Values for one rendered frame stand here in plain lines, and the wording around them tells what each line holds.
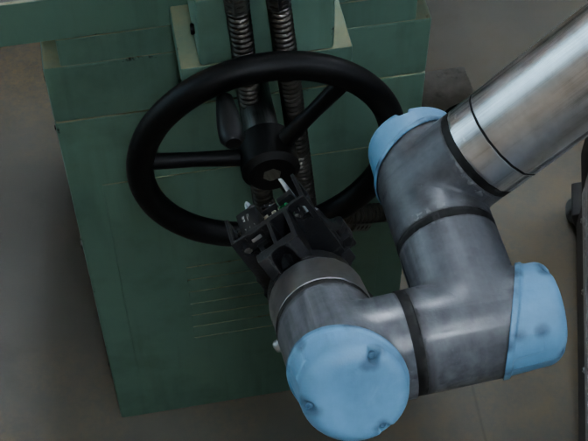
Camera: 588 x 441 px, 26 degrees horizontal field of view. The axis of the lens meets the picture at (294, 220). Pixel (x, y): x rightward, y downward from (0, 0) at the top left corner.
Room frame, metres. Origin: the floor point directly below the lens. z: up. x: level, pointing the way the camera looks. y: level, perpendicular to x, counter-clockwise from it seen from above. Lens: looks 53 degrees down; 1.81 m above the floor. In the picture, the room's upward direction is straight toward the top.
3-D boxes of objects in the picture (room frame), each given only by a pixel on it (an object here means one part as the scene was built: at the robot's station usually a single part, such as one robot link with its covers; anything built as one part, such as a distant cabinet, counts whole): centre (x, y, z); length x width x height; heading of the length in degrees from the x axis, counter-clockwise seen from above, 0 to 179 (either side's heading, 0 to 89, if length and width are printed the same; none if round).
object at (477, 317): (0.49, -0.13, 1.05); 0.11 x 0.11 x 0.08; 12
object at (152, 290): (1.29, 0.11, 0.35); 0.58 x 0.45 x 0.71; 11
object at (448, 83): (1.08, -0.19, 0.58); 0.12 x 0.08 x 0.08; 11
